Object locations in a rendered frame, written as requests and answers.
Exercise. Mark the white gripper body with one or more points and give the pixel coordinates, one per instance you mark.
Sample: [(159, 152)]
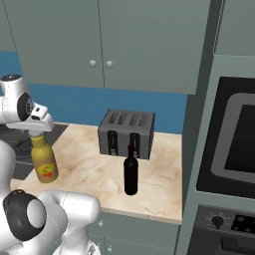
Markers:
[(36, 125)]

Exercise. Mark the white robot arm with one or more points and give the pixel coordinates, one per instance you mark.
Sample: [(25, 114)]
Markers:
[(71, 207)]

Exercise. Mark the yellow juice bottle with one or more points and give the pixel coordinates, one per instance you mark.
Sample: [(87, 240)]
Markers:
[(44, 159)]

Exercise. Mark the dark wine bottle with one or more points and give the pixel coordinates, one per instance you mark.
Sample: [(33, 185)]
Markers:
[(130, 172)]

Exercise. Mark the white round cupboard knob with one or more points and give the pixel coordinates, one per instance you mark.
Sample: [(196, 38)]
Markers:
[(109, 248), (92, 62), (109, 63)]

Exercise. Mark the grey four-slot toaster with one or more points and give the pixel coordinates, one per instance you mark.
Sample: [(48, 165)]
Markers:
[(124, 132)]

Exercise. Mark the white round drawer knob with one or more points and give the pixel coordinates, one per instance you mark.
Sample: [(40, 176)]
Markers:
[(100, 223)]

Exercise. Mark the grey-green drawer front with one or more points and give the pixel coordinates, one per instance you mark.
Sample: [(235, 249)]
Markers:
[(139, 230)]

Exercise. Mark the grey-green base cupboard door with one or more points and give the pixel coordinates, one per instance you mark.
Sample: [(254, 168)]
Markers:
[(132, 247)]

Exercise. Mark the black oven knob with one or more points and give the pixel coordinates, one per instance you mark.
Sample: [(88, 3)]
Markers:
[(217, 221)]

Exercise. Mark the grey-green wall cupboard door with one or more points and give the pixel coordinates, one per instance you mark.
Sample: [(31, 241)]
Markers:
[(237, 26), (6, 23), (56, 36), (152, 40)]

